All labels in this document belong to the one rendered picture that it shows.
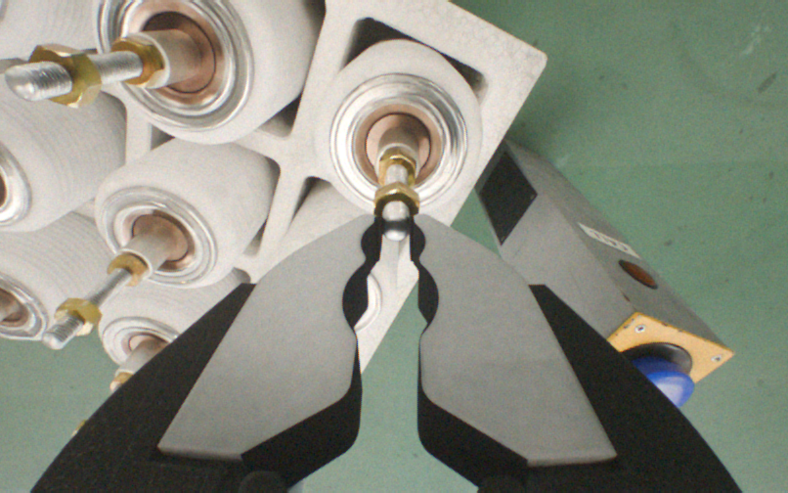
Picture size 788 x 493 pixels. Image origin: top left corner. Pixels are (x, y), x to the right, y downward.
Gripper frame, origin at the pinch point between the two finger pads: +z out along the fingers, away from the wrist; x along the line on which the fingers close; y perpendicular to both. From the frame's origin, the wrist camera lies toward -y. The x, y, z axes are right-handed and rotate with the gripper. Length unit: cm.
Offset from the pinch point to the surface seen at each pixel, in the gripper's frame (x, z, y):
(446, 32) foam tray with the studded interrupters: 3.0, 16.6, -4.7
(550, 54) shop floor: 16.4, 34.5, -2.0
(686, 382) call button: 14.8, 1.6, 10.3
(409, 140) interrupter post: 0.5, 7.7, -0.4
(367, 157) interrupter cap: -1.8, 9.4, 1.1
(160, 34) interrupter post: -10.4, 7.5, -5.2
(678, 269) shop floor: 42, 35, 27
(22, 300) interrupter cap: -28.6, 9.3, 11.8
